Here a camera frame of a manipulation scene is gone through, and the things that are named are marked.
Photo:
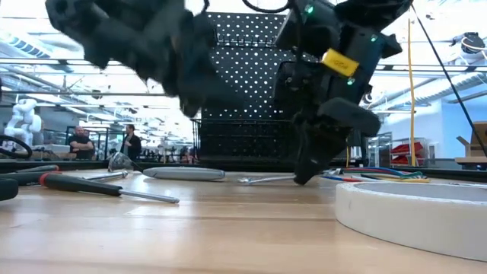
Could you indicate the cardboard box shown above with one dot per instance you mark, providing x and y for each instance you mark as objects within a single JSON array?
[{"x": 480, "y": 141}]

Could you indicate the white masking tape roll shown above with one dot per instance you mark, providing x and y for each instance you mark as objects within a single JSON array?
[{"x": 411, "y": 220}]

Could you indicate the clear black safety glasses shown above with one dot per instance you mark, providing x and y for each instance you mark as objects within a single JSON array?
[{"x": 118, "y": 161}]

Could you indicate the grey utility knife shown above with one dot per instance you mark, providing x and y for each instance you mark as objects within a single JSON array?
[{"x": 182, "y": 174}]

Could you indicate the slim chrome wrench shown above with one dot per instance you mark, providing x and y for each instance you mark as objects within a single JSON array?
[{"x": 266, "y": 178}]

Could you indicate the black aluminium table frame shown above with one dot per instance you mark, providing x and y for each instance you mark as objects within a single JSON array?
[{"x": 76, "y": 164}]

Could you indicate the black cabinet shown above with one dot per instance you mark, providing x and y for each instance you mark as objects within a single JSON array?
[{"x": 357, "y": 148}]

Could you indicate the black perforated peg board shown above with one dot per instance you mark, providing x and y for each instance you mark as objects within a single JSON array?
[{"x": 247, "y": 76}]

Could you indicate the person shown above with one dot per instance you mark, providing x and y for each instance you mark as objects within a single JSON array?
[
  {"x": 80, "y": 144},
  {"x": 132, "y": 146}
]

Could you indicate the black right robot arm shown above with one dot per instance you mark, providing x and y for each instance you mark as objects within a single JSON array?
[{"x": 357, "y": 23}]

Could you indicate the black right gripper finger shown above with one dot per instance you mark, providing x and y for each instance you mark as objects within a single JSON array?
[
  {"x": 300, "y": 148},
  {"x": 335, "y": 122}
]

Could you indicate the wooden workbench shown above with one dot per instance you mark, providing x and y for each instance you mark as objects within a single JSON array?
[{"x": 472, "y": 160}]

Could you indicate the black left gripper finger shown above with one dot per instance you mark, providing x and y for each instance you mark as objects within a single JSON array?
[
  {"x": 194, "y": 53},
  {"x": 209, "y": 100}
]

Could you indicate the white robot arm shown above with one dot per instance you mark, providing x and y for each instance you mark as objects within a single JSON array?
[{"x": 24, "y": 122}]

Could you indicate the dark screwdriver with red end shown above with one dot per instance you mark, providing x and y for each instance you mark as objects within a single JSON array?
[{"x": 38, "y": 169}]

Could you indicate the red storage bin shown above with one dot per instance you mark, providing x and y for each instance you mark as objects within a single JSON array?
[
  {"x": 403, "y": 160},
  {"x": 409, "y": 149}
]

